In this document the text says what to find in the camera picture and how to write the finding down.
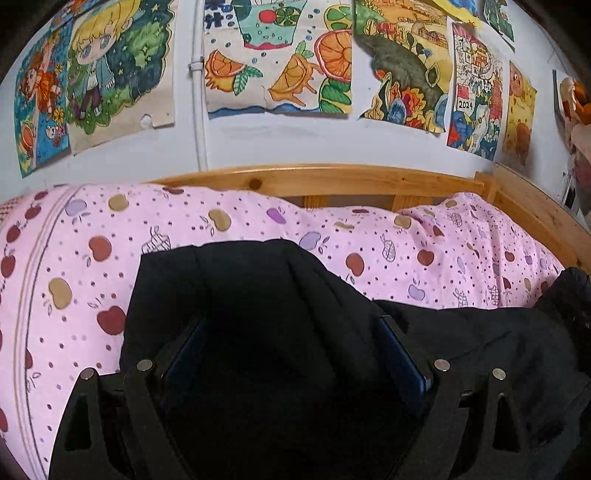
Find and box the wooden bed frame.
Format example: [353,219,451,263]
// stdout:
[148,161,591,273]

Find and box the white wall pipe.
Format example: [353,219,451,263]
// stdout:
[188,0,209,171]

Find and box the pink apple-print quilt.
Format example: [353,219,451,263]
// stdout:
[0,182,566,480]

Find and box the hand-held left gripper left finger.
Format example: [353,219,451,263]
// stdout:
[48,318,208,480]

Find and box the red checkered bed sheet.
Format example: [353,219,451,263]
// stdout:
[0,194,33,215]

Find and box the black padded jacket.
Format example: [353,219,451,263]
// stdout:
[119,237,591,480]

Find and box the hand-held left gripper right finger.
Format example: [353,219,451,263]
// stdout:
[376,315,539,480]

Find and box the group of colourful wall drawings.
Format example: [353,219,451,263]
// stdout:
[14,0,539,178]

